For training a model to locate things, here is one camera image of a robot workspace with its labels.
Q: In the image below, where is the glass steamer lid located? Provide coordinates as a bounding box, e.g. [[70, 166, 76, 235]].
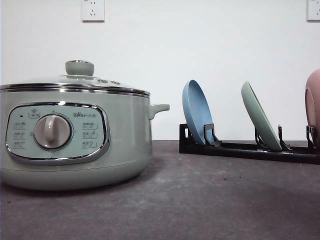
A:
[[0, 60, 151, 97]]

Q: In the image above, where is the green plate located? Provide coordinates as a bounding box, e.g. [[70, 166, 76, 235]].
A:
[[241, 81, 283, 152]]

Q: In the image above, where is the blue plate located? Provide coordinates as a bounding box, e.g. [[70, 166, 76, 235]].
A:
[[182, 79, 213, 146]]

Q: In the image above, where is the black plate rack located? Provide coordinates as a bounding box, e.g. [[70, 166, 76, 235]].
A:
[[179, 123, 317, 164]]

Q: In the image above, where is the green electric steamer pot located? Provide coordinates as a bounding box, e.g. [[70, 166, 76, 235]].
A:
[[0, 89, 170, 191]]

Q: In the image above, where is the pink plate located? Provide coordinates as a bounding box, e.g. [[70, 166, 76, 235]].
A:
[[305, 68, 320, 144]]

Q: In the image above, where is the white wall socket left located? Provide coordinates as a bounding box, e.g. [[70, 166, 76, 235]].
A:
[[82, 0, 105, 23]]

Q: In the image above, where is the white wall socket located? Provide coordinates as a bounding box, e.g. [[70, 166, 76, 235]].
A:
[[304, 0, 320, 24], [82, 0, 105, 23]]

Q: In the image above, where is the white wall socket right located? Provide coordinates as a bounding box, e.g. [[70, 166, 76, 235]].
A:
[[304, 0, 320, 24]]

